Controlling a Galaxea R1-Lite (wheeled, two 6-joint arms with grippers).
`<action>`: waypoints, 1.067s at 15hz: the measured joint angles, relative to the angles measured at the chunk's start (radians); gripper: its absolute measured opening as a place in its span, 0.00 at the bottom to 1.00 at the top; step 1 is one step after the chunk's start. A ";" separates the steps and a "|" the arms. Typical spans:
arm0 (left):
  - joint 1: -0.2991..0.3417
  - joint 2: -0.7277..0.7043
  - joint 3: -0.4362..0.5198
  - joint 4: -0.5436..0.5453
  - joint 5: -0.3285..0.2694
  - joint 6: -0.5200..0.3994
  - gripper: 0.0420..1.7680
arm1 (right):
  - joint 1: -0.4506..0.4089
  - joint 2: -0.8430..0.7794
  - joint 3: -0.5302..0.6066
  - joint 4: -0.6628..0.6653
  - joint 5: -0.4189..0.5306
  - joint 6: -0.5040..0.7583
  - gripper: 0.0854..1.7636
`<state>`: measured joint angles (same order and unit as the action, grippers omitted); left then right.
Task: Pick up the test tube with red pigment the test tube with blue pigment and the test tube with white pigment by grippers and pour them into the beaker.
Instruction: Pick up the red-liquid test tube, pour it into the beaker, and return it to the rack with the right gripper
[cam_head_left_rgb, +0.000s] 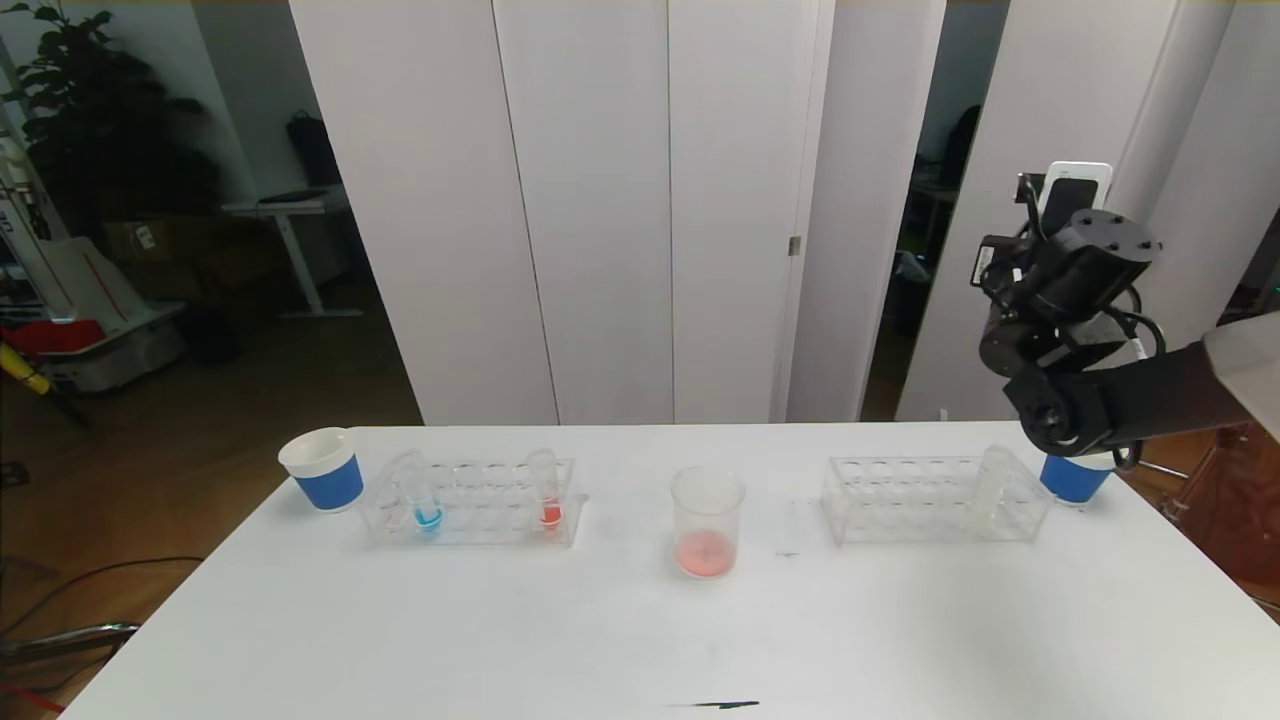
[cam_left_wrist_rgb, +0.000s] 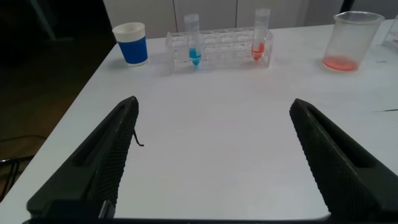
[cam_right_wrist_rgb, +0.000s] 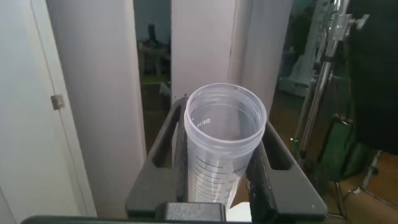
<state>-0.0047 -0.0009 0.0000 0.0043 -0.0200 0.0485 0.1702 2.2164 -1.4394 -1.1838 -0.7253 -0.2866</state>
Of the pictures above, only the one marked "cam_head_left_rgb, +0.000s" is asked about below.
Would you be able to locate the dark green potted plant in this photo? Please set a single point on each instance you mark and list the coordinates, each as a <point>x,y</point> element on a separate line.
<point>90,120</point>

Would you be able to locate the white machine column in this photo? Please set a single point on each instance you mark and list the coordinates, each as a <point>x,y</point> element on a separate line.
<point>25,220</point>

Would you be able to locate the yellow tool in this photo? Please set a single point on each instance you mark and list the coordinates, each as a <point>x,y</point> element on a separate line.
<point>25,370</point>

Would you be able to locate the brown metal stand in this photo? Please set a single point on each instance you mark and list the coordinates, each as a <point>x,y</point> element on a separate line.
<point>1240,520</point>

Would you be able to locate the black backpack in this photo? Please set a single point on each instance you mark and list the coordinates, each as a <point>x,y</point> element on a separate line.
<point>313,152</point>

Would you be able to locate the metal chair leg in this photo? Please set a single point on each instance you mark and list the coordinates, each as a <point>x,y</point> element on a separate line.
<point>80,640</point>

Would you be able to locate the brown cardboard box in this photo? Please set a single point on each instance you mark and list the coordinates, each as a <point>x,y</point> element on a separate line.
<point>150,243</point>

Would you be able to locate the clear plastic beaker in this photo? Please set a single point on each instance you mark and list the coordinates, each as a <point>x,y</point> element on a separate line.
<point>708,555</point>

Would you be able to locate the test tube with blue pigment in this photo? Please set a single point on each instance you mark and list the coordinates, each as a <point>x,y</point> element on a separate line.
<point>428,517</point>

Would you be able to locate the white machine base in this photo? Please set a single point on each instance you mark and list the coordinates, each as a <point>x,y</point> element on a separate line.
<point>110,300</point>

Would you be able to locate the test tube with pale yellow pigment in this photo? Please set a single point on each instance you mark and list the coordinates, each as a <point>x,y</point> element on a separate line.
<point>982,512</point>

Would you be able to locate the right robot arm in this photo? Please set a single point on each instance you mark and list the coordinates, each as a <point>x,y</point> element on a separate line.
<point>1150,400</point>

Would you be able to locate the grey metal rod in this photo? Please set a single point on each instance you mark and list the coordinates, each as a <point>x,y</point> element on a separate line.
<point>1160,469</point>

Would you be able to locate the clear acrylic test tube rack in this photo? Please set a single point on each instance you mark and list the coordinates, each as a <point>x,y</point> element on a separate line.
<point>490,487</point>
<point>925,500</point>

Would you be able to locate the test tube with red pigment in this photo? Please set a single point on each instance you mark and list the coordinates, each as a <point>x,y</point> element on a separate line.
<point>549,514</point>

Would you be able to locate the white standing desk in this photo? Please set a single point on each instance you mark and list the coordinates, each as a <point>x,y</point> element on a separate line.
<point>290,208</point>

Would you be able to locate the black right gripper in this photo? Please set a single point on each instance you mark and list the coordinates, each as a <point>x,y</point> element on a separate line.
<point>988,262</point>

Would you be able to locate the white partition panel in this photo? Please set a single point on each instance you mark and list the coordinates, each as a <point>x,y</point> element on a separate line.
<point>600,200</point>
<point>1183,60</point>
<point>860,200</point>
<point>1215,250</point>
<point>1000,150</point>
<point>420,200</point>
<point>735,200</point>

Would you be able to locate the paper cup with blue band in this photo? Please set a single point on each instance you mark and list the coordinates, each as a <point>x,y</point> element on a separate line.
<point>328,482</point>
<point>1070,485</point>

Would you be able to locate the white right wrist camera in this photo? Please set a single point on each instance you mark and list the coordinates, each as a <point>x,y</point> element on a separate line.
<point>1095,180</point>

